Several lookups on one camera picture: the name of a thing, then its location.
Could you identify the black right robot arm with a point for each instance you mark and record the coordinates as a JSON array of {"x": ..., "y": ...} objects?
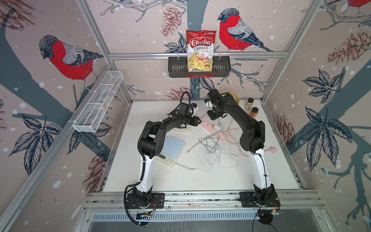
[{"x": 252, "y": 140}]

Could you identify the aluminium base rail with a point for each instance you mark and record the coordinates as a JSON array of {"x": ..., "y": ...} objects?
[{"x": 205, "y": 200}]

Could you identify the red cassava chips bag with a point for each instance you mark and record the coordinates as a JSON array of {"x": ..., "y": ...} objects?
[{"x": 200, "y": 50}]

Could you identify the white charger adapter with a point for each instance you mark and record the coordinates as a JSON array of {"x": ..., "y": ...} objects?
[{"x": 217, "y": 128}]

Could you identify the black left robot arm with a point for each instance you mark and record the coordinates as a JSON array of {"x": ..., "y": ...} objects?
[{"x": 151, "y": 143}]

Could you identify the pink power strip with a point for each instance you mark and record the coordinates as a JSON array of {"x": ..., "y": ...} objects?
[{"x": 210, "y": 127}]

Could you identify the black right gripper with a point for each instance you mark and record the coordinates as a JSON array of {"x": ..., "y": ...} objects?
[{"x": 212, "y": 118}]

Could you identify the light spice jar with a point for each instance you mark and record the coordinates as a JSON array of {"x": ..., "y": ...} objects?
[{"x": 249, "y": 104}]

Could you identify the blue-top kitchen scale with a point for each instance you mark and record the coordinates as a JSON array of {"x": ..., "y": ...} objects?
[
  {"x": 171, "y": 151},
  {"x": 186, "y": 129}
]

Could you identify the brown spice jar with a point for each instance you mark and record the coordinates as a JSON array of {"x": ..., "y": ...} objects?
[{"x": 253, "y": 113}]

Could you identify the yellow rimmed wooden bowl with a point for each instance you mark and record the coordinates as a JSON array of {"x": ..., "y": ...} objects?
[{"x": 236, "y": 98}]

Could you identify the white mesh wall shelf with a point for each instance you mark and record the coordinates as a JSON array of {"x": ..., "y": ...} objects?
[{"x": 94, "y": 111}]

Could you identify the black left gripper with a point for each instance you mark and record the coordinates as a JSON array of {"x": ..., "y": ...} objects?
[{"x": 195, "y": 121}]

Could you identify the black hanging wire basket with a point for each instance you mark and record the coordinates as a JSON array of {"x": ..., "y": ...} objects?
[{"x": 177, "y": 68}]

